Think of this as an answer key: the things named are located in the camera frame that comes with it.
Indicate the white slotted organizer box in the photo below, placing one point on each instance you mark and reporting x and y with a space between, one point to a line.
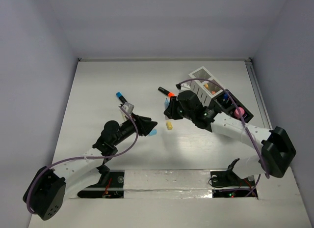
203 77

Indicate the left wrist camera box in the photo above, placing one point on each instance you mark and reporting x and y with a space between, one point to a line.
126 110

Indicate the black slotted organizer box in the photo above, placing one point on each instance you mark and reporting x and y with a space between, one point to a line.
230 106

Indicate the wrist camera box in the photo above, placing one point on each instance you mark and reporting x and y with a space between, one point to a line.
126 110
182 87

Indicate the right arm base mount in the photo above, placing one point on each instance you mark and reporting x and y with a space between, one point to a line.
226 184

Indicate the yellow marker cap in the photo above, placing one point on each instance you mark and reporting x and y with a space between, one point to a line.
169 125

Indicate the pink round cap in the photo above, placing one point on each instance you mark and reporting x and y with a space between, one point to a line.
239 112

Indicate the black highlighter orange cap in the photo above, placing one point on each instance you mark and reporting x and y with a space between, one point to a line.
165 92

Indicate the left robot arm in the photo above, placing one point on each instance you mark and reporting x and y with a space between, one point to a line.
52 184

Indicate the light blue marker cap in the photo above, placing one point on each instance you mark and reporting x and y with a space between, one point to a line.
153 132

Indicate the light blue marker pen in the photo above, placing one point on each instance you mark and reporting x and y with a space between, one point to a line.
166 103

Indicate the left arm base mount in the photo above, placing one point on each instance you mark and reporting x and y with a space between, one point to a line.
109 186

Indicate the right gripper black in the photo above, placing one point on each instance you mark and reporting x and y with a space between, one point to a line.
170 111

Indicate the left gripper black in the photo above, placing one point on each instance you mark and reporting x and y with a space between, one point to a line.
140 122

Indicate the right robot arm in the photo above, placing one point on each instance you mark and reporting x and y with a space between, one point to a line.
207 118

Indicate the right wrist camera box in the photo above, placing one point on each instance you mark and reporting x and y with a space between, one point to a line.
182 87

